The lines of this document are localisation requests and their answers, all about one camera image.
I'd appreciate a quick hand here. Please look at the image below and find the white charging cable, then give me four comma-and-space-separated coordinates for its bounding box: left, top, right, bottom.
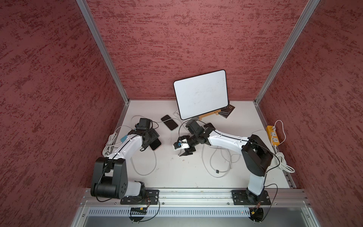
131, 114, 189, 148
131, 148, 158, 176

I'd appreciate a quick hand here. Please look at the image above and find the light case phone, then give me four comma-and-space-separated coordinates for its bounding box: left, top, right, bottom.
161, 115, 178, 131

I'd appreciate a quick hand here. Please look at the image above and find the pink case phone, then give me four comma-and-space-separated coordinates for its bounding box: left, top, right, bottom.
150, 139, 162, 151

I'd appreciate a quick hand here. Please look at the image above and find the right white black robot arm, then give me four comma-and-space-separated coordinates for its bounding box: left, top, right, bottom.
174, 122, 273, 201

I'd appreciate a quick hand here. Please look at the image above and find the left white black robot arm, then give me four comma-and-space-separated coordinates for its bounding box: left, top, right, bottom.
91, 129, 159, 199

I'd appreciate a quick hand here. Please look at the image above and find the beige case phone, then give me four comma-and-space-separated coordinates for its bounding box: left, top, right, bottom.
203, 123, 215, 129

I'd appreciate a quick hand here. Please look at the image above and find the teal power strip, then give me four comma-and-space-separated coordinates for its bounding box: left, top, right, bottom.
120, 135, 128, 143

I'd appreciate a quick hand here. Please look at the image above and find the wooden easel stand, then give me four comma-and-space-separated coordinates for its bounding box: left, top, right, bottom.
198, 109, 221, 121

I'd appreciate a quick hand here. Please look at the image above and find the black booklet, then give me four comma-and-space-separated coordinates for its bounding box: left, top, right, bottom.
218, 104, 235, 118

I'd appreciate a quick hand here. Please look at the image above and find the white board on easel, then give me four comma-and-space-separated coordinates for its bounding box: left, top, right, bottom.
173, 70, 228, 120

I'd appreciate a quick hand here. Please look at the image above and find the yellow power strip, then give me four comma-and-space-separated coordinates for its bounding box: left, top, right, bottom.
266, 125, 280, 147

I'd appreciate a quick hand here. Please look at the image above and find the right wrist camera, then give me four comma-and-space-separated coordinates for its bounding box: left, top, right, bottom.
186, 120, 204, 136

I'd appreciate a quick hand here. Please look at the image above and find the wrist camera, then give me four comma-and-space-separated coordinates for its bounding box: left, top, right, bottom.
135, 118, 152, 130
186, 120, 204, 136

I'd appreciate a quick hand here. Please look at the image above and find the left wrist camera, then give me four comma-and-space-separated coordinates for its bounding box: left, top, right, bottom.
135, 118, 152, 130

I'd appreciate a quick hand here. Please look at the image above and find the white cable tangle right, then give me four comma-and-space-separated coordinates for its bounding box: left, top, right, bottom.
202, 143, 242, 179

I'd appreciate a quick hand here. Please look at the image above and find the aluminium front rail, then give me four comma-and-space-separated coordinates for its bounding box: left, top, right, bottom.
79, 185, 312, 208

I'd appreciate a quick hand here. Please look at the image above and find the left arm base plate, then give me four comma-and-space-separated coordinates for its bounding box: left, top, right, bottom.
120, 189, 160, 206

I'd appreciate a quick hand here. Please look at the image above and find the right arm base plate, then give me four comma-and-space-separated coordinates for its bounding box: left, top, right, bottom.
231, 189, 271, 206

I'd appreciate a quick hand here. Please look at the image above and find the white coiled power cord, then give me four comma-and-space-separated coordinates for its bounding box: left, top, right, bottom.
270, 120, 296, 174

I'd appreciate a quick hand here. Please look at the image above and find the left aluminium corner post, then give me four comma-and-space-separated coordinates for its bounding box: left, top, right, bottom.
76, 0, 130, 105

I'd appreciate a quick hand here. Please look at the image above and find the aluminium corner post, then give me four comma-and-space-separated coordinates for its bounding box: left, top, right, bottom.
76, 0, 130, 105
254, 0, 320, 107

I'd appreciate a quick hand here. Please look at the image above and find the right aluminium corner post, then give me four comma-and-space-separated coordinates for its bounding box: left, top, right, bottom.
254, 0, 320, 107

